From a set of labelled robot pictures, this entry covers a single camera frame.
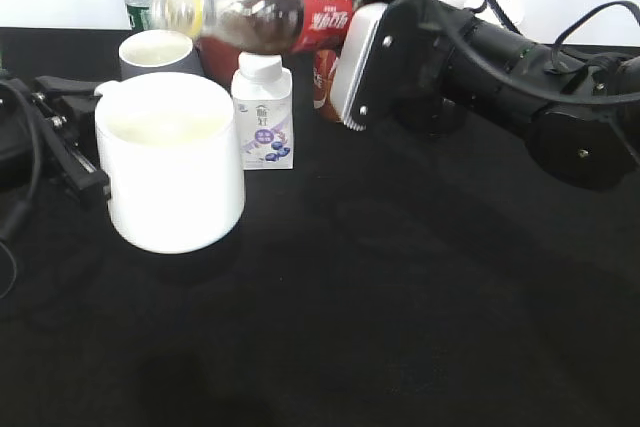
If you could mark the white ceramic mug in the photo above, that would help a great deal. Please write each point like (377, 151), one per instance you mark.
(169, 146)

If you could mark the cola bottle red label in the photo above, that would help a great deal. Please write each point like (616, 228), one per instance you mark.
(266, 27)

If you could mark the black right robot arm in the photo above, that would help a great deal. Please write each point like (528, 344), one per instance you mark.
(577, 113)

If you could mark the brown Nescafe coffee bottle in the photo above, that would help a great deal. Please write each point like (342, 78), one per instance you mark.
(324, 70)

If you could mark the brown ceramic mug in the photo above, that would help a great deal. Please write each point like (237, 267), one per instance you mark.
(219, 60)

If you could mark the white blueberry yogurt carton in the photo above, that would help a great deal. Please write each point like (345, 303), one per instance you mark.
(262, 90)

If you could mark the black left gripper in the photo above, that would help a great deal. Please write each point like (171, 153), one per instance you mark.
(63, 112)

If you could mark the grey ceramic mug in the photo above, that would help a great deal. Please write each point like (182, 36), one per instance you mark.
(158, 51)

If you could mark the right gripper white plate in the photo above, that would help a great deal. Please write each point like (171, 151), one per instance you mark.
(386, 68)

